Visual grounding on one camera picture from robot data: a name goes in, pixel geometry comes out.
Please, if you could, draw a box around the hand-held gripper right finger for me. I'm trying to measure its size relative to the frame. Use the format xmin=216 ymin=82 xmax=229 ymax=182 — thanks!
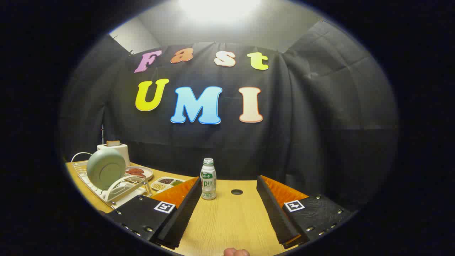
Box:
xmin=257 ymin=175 xmax=356 ymax=249

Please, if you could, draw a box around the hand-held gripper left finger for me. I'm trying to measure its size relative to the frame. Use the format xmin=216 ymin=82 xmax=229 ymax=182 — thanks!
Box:
xmin=105 ymin=177 xmax=202 ymax=250

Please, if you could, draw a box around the white wire dish rack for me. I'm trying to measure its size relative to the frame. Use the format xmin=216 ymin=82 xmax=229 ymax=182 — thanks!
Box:
xmin=71 ymin=152 xmax=151 ymax=209

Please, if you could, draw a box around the pale green plate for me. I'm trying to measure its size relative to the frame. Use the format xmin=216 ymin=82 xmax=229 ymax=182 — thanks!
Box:
xmin=86 ymin=148 xmax=126 ymax=191

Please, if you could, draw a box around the small white round dish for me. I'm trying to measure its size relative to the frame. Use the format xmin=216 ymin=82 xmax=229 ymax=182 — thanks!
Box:
xmin=125 ymin=166 xmax=154 ymax=181

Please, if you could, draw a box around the white divided tray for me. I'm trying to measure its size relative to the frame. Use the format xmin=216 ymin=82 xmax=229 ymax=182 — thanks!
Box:
xmin=150 ymin=177 xmax=187 ymax=192

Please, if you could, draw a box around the white plastic drink bottle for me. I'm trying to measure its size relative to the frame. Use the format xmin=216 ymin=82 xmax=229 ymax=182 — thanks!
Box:
xmin=201 ymin=158 xmax=217 ymax=200

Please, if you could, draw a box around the white toaster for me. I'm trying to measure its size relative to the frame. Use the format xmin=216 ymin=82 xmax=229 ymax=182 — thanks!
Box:
xmin=97 ymin=143 xmax=131 ymax=167

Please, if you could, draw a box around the black backdrop cloth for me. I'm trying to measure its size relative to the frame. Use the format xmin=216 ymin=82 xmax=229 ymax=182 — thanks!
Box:
xmin=59 ymin=27 xmax=400 ymax=214

